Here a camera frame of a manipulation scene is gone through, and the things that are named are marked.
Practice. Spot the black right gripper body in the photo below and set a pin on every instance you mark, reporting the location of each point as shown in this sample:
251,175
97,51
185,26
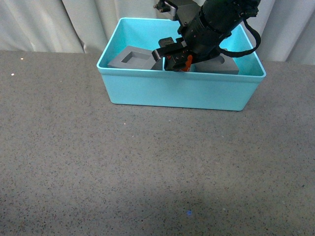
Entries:
176,54

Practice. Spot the orange cylinder with white numbers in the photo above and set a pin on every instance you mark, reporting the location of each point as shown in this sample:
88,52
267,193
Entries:
187,64

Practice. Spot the gray cube with square recess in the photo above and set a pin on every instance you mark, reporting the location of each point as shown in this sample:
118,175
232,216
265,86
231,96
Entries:
135,58

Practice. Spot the gray block with round hole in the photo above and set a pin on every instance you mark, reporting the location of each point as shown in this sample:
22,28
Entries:
219,65

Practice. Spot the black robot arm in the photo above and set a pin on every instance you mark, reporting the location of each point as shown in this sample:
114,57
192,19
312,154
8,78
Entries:
202,29

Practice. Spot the light blue plastic box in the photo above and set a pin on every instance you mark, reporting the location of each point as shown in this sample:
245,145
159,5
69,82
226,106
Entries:
173,89

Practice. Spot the white pleated curtain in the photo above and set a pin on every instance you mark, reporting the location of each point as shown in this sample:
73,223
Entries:
287,27

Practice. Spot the gray wrist camera mount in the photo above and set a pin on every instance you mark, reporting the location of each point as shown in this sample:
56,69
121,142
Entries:
180,10

